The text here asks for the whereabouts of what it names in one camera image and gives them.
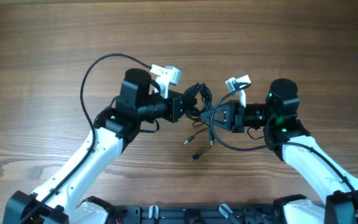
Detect black usb cables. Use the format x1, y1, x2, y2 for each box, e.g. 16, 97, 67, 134
183, 82, 222, 162

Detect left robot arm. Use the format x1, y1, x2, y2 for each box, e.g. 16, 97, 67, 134
3, 65, 196, 223

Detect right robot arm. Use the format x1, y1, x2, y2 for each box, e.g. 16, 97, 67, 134
201, 78, 358, 223

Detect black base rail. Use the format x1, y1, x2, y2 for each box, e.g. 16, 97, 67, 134
112, 204, 277, 224

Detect right camera black cable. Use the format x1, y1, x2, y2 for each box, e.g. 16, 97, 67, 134
209, 81, 358, 224

